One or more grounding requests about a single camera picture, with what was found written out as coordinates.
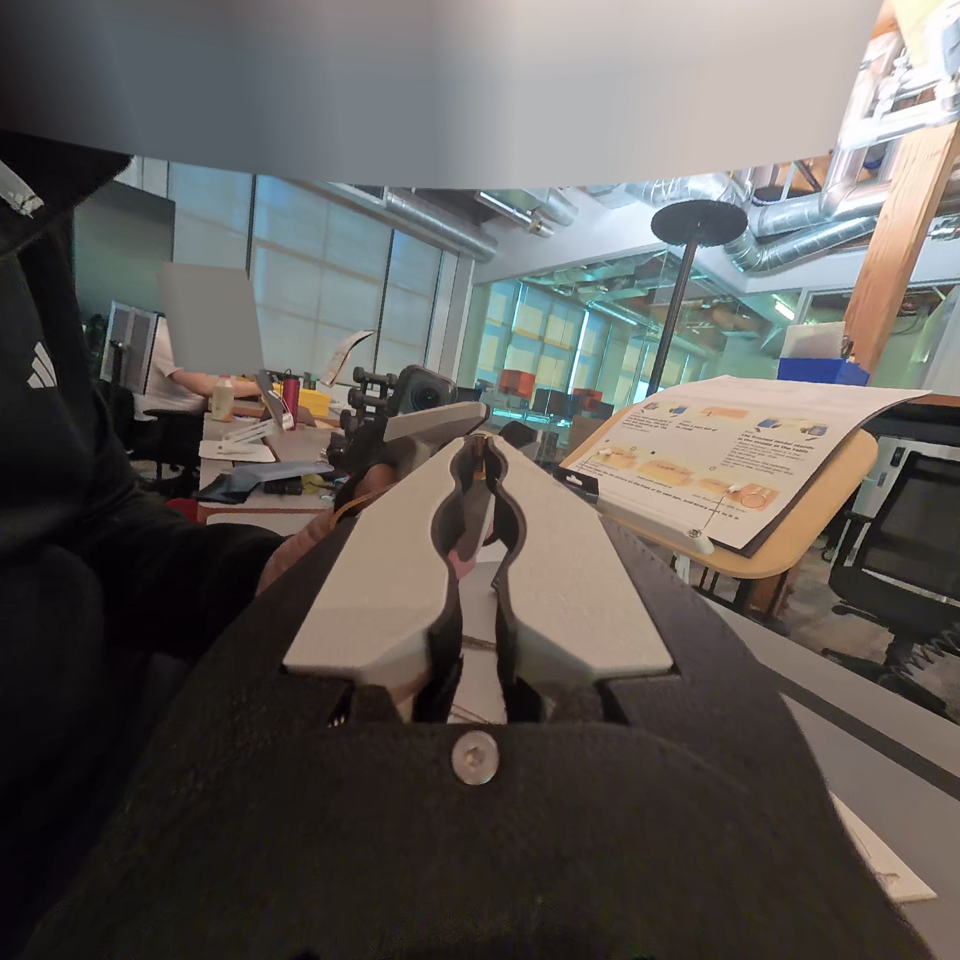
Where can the yellow plastic bin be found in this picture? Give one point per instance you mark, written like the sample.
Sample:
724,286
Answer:
315,403

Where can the black office chair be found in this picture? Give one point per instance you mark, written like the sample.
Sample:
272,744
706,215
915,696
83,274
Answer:
907,540

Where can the computer monitor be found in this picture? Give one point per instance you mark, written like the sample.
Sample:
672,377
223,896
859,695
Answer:
131,345

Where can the board on stand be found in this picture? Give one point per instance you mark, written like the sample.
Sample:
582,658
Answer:
750,465

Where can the white mat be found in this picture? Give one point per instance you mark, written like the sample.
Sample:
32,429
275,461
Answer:
885,855

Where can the wooden pillar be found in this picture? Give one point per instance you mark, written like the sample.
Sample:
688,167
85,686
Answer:
900,247

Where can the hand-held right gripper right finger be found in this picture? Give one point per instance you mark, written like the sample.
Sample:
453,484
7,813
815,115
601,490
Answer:
592,600

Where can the dark model kit box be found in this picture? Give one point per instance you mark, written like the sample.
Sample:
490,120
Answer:
577,486

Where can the black dumbbell rack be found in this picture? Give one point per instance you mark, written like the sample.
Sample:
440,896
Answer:
367,394

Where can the magenta water bottle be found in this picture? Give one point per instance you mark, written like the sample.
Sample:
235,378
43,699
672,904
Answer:
290,401

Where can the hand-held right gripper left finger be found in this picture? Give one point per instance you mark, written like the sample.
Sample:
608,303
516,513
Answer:
375,592

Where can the wooden cross-shaped part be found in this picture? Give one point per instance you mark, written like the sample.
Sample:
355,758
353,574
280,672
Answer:
480,454

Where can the person's left hand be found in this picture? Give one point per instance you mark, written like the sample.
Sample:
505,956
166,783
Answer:
300,551

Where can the person's left forearm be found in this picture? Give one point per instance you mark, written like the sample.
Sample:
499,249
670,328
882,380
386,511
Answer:
210,570

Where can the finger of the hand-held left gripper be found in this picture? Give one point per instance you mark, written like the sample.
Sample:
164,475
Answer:
416,455
435,424

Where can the grey long case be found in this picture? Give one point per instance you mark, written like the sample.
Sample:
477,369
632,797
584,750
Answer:
255,480

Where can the blue plastic crate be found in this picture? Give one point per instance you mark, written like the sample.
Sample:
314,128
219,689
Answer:
821,373

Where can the black floor lamp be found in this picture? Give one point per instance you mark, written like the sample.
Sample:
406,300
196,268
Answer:
686,247

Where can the white tablet stand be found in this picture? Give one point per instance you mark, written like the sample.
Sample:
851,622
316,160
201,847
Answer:
240,442

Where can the silver ventilation duct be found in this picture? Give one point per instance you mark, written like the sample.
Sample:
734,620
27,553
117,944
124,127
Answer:
442,221

